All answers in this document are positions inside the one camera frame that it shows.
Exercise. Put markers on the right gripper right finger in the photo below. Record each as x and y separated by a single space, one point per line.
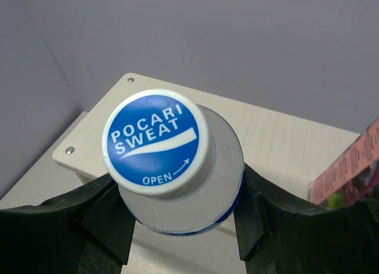
278 232

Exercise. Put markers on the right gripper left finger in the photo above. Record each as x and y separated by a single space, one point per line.
86 230

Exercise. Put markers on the Pocari Sweat bottle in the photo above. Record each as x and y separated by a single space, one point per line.
179 166

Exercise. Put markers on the purple grape juice carton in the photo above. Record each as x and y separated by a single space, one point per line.
352 176

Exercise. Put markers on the white two-tier shelf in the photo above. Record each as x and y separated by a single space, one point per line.
289 151

